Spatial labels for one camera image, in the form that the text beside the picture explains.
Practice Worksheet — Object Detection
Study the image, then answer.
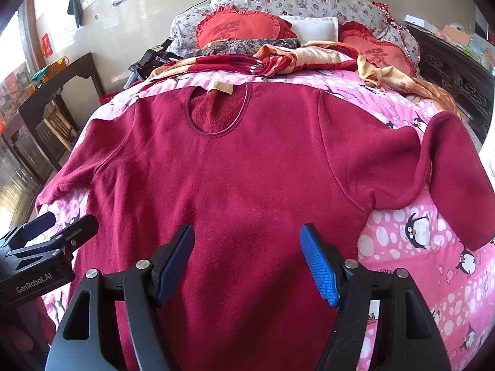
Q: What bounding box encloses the red wall decoration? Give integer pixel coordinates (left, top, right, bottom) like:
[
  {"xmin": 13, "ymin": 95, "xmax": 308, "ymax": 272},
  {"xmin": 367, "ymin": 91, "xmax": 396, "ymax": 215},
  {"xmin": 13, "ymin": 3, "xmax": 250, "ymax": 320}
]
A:
[{"xmin": 41, "ymin": 34, "xmax": 53, "ymax": 58}]

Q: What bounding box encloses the dark teal hanging towel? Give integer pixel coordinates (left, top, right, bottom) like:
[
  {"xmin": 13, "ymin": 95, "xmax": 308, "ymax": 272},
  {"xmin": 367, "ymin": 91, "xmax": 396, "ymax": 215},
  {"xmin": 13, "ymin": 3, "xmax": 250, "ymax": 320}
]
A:
[{"xmin": 67, "ymin": 0, "xmax": 84, "ymax": 28}]

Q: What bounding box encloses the orange red patterned blanket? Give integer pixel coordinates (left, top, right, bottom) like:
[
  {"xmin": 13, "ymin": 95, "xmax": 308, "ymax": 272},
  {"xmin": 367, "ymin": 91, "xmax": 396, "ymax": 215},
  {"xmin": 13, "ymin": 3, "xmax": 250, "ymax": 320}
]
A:
[{"xmin": 146, "ymin": 41, "xmax": 460, "ymax": 115}]

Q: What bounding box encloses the dark wooden table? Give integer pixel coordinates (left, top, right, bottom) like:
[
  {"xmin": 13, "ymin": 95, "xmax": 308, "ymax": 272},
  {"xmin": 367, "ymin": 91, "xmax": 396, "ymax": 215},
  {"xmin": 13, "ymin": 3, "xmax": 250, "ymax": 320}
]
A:
[{"xmin": 1, "ymin": 113, "xmax": 45, "ymax": 232}]

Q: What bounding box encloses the pink penguin bed sheet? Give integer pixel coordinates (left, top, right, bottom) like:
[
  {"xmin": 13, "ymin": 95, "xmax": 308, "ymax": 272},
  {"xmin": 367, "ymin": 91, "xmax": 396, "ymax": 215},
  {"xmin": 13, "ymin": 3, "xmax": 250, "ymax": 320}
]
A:
[{"xmin": 35, "ymin": 70, "xmax": 494, "ymax": 369}]

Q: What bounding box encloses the dark red fleece sweater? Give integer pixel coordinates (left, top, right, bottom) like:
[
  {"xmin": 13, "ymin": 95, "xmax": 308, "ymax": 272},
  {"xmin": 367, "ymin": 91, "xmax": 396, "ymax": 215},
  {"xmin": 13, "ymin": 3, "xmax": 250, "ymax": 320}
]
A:
[{"xmin": 36, "ymin": 82, "xmax": 494, "ymax": 370}]

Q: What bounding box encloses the red heart pillow right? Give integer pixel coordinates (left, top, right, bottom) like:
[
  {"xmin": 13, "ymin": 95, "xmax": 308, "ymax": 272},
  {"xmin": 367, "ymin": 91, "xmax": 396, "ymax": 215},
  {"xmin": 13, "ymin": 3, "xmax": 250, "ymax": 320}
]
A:
[{"xmin": 339, "ymin": 22, "xmax": 416, "ymax": 77}]

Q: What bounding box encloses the dark wooden headboard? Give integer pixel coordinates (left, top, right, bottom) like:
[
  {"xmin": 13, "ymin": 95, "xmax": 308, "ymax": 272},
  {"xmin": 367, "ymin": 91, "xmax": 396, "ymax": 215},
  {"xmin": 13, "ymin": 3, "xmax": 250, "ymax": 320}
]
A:
[{"xmin": 407, "ymin": 24, "xmax": 494, "ymax": 143}]

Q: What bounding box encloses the black device beside bed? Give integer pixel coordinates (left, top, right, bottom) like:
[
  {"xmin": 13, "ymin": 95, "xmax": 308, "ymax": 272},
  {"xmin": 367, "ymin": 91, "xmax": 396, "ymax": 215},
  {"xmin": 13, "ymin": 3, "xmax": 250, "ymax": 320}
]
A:
[{"xmin": 123, "ymin": 38, "xmax": 182, "ymax": 90}]

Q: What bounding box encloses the dark patterned cloth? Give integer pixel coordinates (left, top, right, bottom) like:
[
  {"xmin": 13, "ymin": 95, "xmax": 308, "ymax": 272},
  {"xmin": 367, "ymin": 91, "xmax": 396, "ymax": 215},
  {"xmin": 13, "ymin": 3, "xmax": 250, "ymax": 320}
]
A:
[{"xmin": 185, "ymin": 39, "xmax": 301, "ymax": 58}]

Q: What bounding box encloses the red heart pillow left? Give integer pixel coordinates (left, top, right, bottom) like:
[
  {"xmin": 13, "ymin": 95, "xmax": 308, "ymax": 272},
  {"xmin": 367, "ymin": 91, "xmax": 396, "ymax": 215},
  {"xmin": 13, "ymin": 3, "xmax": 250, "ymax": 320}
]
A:
[{"xmin": 196, "ymin": 5, "xmax": 297, "ymax": 49}]

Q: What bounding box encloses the white small pillow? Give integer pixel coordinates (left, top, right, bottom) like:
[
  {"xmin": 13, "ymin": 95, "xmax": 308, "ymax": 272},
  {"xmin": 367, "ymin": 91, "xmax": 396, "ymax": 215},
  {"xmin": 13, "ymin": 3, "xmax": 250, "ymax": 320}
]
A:
[{"xmin": 280, "ymin": 15, "xmax": 339, "ymax": 44}]

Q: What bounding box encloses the red heart pillow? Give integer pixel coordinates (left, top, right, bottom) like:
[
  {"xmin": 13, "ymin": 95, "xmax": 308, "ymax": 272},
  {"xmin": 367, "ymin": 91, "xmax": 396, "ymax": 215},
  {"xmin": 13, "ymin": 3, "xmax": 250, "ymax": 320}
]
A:
[
  {"xmin": 196, "ymin": 5, "xmax": 297, "ymax": 49},
  {"xmin": 339, "ymin": 22, "xmax": 416, "ymax": 77}
]

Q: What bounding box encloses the dark wooden chair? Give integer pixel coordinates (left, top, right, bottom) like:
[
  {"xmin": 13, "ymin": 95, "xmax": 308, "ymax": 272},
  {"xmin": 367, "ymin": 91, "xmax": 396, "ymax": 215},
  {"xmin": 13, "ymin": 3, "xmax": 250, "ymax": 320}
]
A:
[{"xmin": 18, "ymin": 53, "xmax": 106, "ymax": 171}]

